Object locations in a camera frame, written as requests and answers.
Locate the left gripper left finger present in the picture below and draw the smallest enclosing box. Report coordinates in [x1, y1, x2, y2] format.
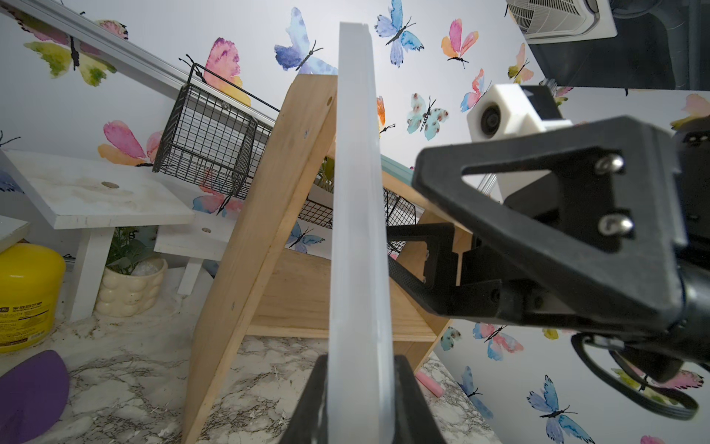
[279, 354, 328, 444]

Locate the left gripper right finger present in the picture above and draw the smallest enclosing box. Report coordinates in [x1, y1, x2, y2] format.
[393, 355, 446, 444]

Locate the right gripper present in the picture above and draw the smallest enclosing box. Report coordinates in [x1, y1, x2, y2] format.
[386, 118, 709, 344]

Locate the clear case shelf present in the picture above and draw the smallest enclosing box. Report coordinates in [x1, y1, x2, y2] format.
[327, 22, 395, 443]

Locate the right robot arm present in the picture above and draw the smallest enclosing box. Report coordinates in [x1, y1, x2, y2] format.
[388, 118, 709, 380]

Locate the wooden two-tier shelf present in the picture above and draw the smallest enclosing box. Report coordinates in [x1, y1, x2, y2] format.
[181, 74, 473, 444]

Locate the white step shelf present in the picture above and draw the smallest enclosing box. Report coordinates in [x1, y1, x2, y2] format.
[0, 216, 31, 253]

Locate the purple pink toy rake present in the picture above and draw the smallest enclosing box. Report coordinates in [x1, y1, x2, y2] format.
[415, 371, 445, 398]

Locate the cream potted plant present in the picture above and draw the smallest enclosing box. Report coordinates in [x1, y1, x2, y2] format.
[94, 227, 168, 317]

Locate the purple pink toy shovel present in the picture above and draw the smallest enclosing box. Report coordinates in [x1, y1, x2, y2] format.
[1, 350, 70, 443]

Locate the yellow bottle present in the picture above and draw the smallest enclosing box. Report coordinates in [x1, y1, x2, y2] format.
[1, 242, 66, 353]

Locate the white small stool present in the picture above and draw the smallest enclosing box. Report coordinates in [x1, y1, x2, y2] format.
[0, 148, 245, 324]

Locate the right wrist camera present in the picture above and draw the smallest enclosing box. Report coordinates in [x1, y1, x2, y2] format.
[462, 84, 572, 209]

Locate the black wire basket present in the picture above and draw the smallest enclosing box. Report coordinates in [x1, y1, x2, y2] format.
[152, 54, 418, 253]

